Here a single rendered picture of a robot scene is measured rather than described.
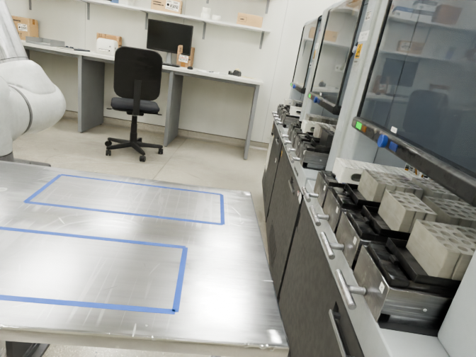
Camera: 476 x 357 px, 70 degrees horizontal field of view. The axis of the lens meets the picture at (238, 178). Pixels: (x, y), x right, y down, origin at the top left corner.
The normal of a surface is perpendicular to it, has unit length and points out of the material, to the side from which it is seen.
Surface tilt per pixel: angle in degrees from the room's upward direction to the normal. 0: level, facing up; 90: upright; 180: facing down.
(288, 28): 90
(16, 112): 84
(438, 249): 90
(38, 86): 61
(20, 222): 0
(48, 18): 90
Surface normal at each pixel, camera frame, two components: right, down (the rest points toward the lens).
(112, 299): 0.16, -0.93
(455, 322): -0.99, -0.16
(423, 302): -0.04, 0.33
